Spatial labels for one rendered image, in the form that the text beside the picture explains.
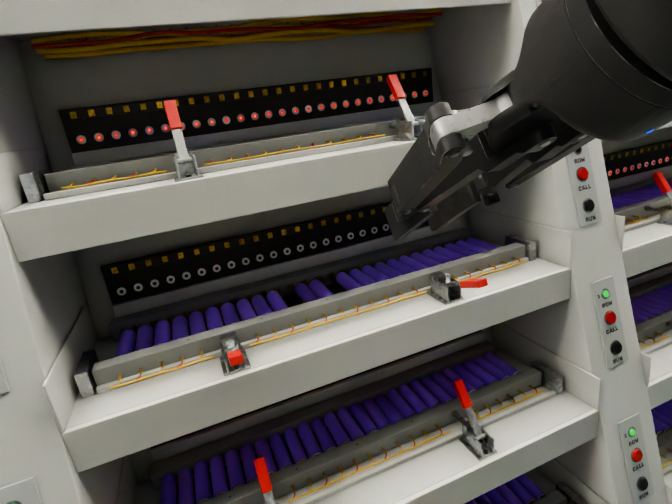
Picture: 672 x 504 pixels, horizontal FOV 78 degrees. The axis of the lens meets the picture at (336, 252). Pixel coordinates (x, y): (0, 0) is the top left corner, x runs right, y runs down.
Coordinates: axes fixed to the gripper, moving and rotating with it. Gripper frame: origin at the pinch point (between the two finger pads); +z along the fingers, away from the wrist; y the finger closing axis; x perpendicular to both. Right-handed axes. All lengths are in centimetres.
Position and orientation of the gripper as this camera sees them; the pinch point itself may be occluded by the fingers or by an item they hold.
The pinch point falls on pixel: (428, 206)
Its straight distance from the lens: 35.5
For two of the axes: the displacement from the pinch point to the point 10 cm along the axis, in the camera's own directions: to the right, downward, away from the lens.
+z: -2.4, 2.7, 9.3
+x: 3.0, 9.3, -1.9
